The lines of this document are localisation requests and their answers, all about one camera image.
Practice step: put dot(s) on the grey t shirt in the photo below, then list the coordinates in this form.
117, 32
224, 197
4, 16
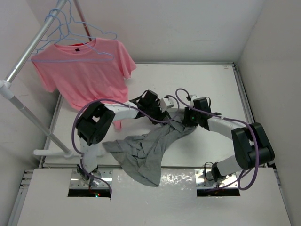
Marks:
140, 156

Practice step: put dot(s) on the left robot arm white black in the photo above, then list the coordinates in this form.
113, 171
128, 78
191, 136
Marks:
95, 121

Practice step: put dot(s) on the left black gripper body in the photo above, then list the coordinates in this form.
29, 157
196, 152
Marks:
154, 110

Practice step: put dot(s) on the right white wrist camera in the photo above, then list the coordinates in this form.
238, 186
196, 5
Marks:
191, 97

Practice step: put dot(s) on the pink t shirt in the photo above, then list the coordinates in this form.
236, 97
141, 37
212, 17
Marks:
86, 72

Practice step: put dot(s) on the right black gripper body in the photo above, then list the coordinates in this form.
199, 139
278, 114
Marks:
192, 117

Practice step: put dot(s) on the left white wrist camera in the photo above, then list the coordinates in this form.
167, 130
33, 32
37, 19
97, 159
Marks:
166, 103

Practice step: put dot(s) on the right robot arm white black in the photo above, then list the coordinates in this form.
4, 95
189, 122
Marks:
250, 142

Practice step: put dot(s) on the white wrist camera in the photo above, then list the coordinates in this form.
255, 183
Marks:
191, 97
166, 103

